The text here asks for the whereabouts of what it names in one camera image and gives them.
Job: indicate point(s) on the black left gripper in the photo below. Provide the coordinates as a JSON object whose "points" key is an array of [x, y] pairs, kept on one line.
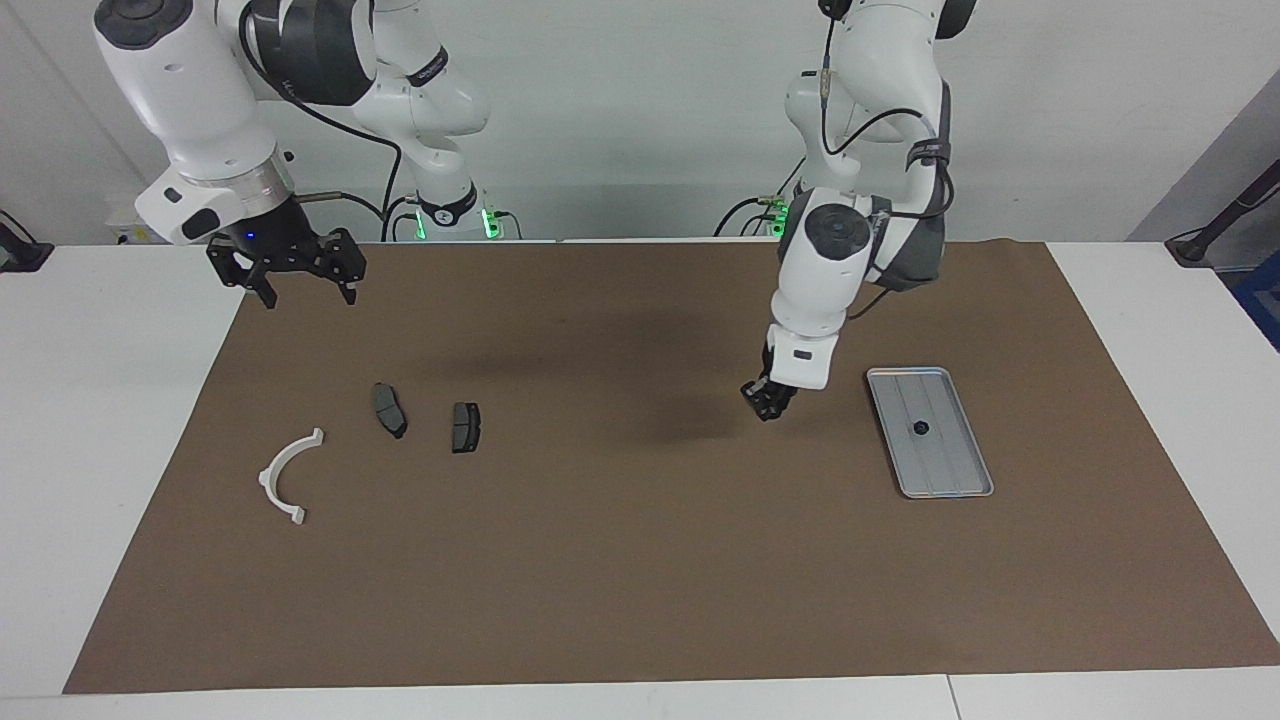
{"points": [[770, 388]]}

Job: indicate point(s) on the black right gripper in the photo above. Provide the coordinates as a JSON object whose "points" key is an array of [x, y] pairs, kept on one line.
{"points": [[290, 252]]}

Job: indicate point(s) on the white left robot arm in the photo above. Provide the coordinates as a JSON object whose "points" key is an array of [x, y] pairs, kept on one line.
{"points": [[830, 280]]}

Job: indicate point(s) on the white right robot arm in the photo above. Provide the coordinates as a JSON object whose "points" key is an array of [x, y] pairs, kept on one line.
{"points": [[190, 90]]}

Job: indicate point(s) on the silver metal tray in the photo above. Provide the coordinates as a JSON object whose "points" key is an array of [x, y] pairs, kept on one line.
{"points": [[950, 470]]}

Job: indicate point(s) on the dark curved brake pad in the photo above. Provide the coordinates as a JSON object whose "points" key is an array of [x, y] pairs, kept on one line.
{"points": [[388, 410]]}

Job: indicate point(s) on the white cardboard box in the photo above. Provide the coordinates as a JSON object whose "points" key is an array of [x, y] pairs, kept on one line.
{"points": [[118, 235]]}

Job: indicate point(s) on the dark rectangular brake pad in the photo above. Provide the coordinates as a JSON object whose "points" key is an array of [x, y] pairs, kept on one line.
{"points": [[465, 428]]}

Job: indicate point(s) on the brown table mat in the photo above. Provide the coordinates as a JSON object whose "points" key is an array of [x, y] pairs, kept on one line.
{"points": [[640, 580]]}

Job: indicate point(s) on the black table clamp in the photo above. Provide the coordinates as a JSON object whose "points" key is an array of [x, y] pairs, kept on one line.
{"points": [[22, 250]]}

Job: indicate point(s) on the black stand with pole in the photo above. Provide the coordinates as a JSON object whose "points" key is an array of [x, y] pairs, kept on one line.
{"points": [[1205, 238]]}

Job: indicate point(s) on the blue crate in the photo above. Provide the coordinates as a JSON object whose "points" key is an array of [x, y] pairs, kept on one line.
{"points": [[1262, 300]]}

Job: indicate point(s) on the white curved plastic bracket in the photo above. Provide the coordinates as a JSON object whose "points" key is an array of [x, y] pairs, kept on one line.
{"points": [[268, 480]]}

